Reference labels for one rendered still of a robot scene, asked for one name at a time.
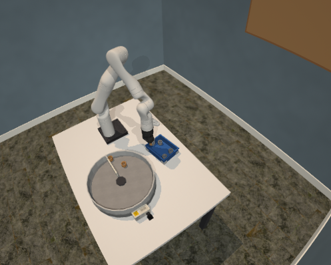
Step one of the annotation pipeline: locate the blue crate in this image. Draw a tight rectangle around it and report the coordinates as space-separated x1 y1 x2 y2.
146 134 179 165

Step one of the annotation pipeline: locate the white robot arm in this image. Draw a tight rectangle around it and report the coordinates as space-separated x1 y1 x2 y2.
91 46 154 137

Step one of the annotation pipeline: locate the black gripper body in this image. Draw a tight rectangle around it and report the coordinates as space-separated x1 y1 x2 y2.
141 118 160 144

